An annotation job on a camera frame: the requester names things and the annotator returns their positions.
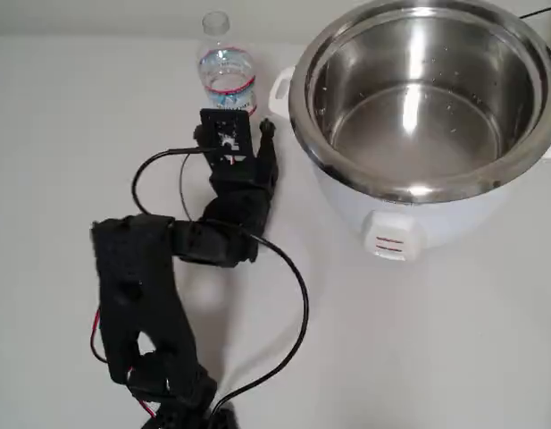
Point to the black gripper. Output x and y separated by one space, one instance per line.
265 166

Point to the clear plastic water bottle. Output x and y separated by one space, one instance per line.
226 67

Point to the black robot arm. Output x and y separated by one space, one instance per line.
132 277

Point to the white rice cooker body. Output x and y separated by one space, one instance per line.
346 201

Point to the steel inner cooking pot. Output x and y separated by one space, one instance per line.
413 125

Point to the black gripper camera mount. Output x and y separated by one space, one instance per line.
212 123

